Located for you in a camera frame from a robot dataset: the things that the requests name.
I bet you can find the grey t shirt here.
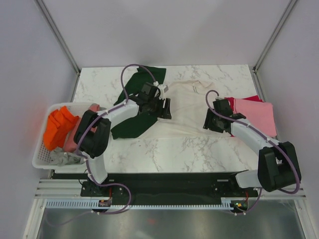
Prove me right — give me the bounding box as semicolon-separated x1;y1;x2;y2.
49;147;84;166

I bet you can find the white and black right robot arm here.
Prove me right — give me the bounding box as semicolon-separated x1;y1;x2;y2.
203;99;302;196

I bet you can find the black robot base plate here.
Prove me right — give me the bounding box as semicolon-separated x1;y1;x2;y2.
80;172;260;206

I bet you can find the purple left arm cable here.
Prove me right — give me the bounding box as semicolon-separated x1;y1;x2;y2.
74;64;160;214

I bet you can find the aluminium frame post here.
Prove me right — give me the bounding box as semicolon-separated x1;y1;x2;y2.
250;0;299;74
34;0;81;76

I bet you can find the crimson folded t shirt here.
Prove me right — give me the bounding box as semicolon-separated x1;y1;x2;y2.
225;95;266;133

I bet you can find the right aluminium frame post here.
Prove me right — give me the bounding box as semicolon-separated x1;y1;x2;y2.
250;0;299;74

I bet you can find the light pink folded t shirt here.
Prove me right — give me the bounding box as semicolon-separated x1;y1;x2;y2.
234;98;277;137

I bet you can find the left aluminium frame post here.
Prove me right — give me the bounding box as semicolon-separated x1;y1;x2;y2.
34;0;81;76

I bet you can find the white slotted cable duct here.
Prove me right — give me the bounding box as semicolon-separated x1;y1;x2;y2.
45;198;244;210

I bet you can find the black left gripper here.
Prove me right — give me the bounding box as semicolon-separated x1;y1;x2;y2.
148;96;171;120

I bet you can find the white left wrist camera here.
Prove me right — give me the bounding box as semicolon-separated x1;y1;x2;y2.
153;81;168;100

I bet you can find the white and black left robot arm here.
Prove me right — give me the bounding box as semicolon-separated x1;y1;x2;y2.
74;82;172;196

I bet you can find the white plastic laundry basket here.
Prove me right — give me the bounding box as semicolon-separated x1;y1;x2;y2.
32;102;92;171

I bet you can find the cream and green Charlie Brown shirt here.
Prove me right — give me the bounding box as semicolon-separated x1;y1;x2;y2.
111;66;229;139

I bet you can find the orange t shirt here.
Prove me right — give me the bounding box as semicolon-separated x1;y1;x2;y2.
43;106;79;151

